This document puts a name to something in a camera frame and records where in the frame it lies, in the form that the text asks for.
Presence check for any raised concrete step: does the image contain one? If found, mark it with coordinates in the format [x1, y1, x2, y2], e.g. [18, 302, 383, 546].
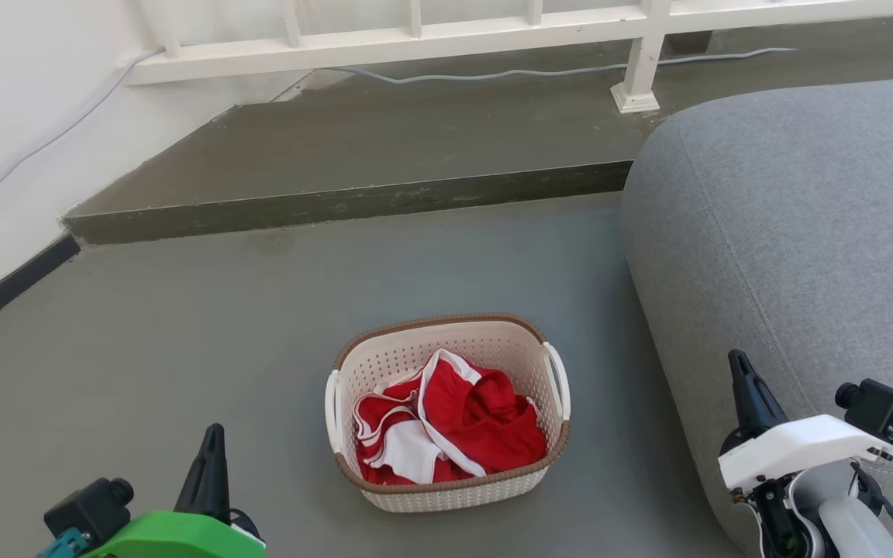
[63, 14, 893, 246]

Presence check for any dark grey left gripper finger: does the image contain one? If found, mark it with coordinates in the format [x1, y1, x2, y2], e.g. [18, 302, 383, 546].
[174, 423, 232, 526]

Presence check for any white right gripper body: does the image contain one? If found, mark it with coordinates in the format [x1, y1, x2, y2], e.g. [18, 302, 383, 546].
[718, 414, 893, 494]

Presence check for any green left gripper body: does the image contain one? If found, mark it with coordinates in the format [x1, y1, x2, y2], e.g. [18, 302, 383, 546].
[78, 510, 267, 558]

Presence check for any red and white garment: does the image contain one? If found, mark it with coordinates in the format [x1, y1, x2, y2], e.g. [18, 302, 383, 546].
[352, 348, 549, 486]

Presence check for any black baseboard strip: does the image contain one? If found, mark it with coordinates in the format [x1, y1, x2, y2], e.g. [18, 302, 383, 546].
[0, 234, 81, 347]

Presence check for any white wooden railing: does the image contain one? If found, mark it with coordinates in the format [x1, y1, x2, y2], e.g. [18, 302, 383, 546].
[125, 0, 893, 115]

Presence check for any grey fabric sofa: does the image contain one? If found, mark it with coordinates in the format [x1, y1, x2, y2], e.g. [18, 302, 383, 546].
[621, 75, 893, 558]

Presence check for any cream woven plastic laundry basket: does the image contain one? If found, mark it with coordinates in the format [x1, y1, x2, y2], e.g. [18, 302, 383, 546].
[325, 313, 572, 514]

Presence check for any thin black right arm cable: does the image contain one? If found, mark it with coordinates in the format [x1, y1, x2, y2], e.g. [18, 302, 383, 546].
[850, 461, 893, 558]

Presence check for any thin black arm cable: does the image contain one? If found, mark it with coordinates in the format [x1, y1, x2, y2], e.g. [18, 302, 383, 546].
[850, 461, 893, 558]
[228, 508, 264, 542]

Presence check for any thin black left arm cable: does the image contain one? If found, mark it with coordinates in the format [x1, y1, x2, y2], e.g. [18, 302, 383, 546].
[228, 508, 264, 542]

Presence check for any thin pale cable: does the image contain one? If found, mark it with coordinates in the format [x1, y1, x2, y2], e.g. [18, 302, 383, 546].
[0, 48, 164, 224]

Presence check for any teal left camera connector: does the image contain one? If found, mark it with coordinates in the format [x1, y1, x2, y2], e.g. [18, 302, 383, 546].
[36, 529, 92, 558]

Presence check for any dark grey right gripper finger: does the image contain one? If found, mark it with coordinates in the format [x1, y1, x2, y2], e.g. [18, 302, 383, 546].
[728, 350, 790, 454]

